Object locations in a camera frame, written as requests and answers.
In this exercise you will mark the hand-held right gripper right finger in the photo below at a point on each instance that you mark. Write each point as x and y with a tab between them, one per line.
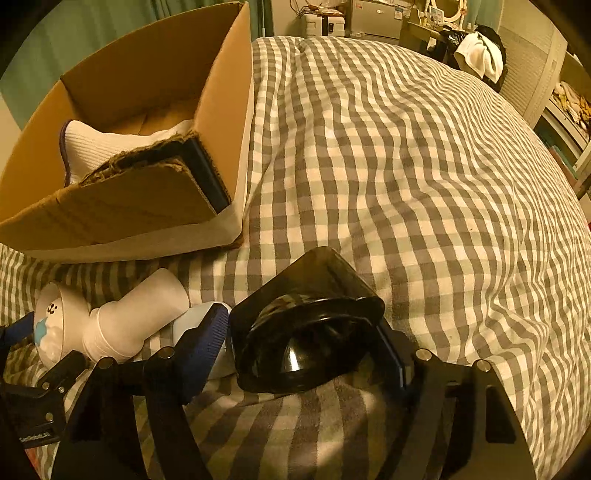
398	365

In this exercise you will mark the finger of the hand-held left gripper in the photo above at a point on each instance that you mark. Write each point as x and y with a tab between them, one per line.
64	371
16	331

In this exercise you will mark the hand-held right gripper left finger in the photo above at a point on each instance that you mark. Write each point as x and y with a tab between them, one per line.
207	342

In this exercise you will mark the white round toy blue print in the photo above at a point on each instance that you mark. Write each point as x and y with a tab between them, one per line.
57	321

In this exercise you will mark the black glossy plastic container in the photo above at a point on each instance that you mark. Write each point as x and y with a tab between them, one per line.
304	323

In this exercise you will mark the cardboard box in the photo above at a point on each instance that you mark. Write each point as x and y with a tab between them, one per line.
138	152

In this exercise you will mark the white plastic bottle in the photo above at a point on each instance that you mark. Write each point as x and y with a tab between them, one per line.
138	316

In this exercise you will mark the grey checked blanket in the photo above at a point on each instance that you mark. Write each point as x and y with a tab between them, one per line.
415	207

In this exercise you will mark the dark flat case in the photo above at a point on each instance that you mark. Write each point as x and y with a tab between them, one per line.
207	177

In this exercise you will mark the white ribbed sock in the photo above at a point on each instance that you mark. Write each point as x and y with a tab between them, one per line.
111	145

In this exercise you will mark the white shelf unit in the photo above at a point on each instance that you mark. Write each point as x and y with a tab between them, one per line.
570	115

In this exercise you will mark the white garment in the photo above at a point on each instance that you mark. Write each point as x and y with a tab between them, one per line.
480	54

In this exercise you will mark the wooden dresser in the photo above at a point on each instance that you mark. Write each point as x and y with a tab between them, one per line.
418	34

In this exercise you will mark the white ribbed cabinet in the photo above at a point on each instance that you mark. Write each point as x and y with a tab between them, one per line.
531	60

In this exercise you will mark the white storage box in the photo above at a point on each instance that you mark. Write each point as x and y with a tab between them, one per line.
318	24

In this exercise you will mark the black chair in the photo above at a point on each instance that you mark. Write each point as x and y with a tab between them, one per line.
496	41

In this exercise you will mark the round mirror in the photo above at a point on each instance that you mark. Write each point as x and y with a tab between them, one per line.
445	10

